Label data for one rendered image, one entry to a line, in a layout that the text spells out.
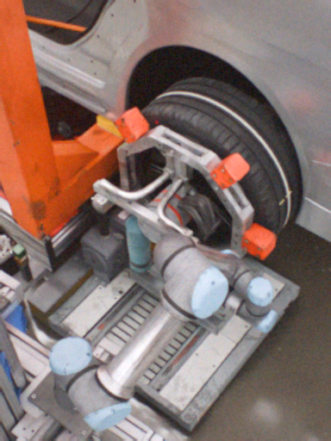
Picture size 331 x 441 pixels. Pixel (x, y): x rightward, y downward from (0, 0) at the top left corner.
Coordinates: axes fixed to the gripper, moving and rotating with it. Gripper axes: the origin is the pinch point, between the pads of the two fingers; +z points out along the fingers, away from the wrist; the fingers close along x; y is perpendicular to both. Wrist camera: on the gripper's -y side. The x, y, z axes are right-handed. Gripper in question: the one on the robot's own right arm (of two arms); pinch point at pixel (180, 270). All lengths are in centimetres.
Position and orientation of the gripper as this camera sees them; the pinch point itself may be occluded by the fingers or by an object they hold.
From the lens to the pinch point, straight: 220.5
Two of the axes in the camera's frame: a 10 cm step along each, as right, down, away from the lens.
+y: -0.2, -6.2, -7.8
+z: -7.9, -4.8, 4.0
